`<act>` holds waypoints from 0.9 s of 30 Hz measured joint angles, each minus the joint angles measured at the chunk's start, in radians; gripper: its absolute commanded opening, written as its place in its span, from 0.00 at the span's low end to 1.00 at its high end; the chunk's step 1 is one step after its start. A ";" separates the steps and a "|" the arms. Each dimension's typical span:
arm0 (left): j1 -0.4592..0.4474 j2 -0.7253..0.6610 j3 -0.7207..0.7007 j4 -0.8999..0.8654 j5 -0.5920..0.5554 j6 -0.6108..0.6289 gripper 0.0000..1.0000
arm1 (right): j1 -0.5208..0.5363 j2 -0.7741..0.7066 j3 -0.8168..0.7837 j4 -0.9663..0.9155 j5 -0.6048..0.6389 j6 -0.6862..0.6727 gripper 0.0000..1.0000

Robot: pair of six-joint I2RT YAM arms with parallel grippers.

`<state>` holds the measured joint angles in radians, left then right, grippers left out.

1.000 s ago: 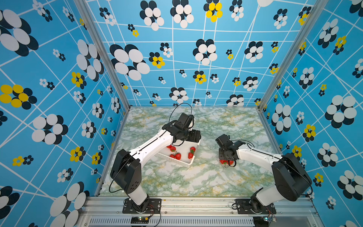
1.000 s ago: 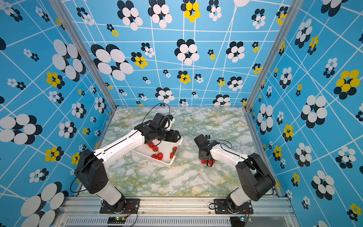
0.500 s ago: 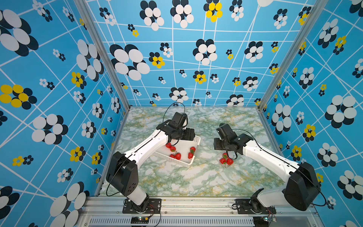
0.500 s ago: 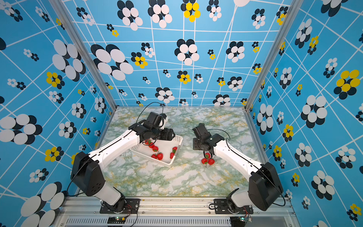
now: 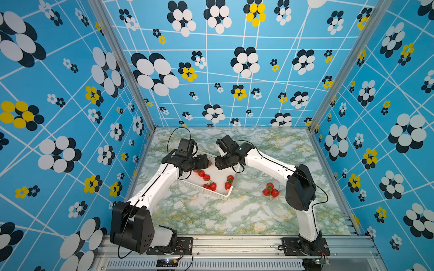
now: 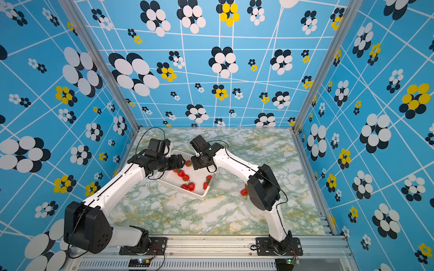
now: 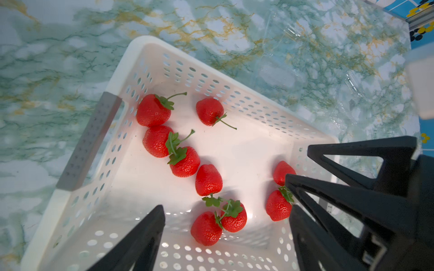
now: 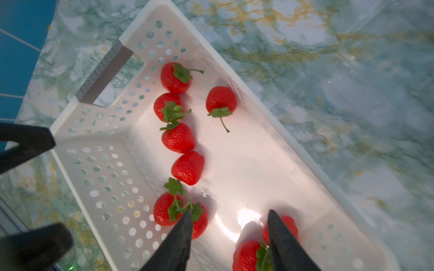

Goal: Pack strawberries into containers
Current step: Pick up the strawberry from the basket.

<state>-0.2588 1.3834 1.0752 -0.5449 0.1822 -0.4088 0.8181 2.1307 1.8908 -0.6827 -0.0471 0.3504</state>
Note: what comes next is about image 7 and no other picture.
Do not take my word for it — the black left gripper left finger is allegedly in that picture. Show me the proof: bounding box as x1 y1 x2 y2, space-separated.
89 204 166 271

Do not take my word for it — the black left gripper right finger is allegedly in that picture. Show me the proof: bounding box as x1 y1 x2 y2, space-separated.
289 206 366 271

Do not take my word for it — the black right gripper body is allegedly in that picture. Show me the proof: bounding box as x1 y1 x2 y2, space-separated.
363 155 434 271

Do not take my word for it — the red strawberry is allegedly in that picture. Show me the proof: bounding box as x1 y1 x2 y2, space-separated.
191 211 223 246
165 129 201 178
202 194 248 233
195 164 223 196
142 125 173 158
136 92 187 128
266 186 295 221
196 97 237 130
272 160 297 186

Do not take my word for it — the white perforated plastic basket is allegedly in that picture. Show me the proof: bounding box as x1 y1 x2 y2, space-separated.
21 36 337 271

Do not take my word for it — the aluminium corner post right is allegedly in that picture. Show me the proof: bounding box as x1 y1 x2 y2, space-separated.
405 2 434 31

